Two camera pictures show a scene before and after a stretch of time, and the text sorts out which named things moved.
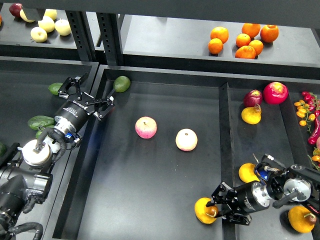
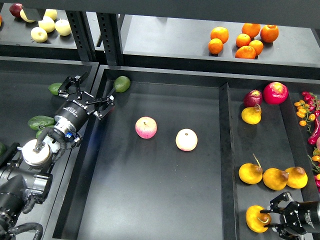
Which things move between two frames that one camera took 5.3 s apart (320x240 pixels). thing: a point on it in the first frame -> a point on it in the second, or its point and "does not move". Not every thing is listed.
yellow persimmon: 205,214 -> 255,220
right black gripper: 247,203 -> 302,217
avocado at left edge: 3,149 does not move
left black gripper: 78,108 does not move
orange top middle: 252,29 does not move
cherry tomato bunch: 308,110 does not move
